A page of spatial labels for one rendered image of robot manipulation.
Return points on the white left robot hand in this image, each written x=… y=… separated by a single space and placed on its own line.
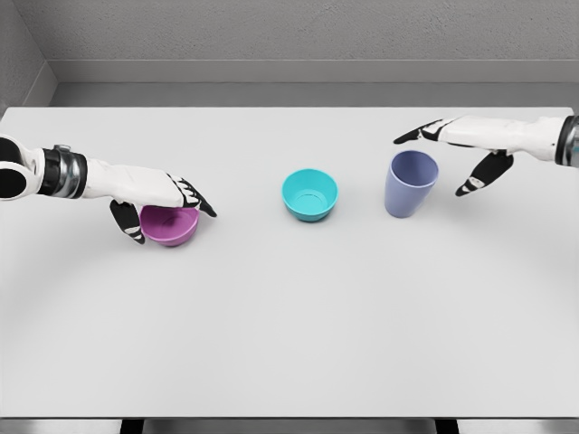
x=149 y=187

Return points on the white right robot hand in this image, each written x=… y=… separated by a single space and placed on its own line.
x=470 y=131

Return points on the purple plastic bowl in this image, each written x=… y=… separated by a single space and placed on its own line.
x=169 y=226

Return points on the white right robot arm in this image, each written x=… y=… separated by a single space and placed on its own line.
x=547 y=138

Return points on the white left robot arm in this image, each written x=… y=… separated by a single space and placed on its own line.
x=59 y=172

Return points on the lavender blue plastic cup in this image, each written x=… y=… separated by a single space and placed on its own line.
x=409 y=185

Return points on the teal plastic bowl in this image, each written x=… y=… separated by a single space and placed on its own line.
x=310 y=194

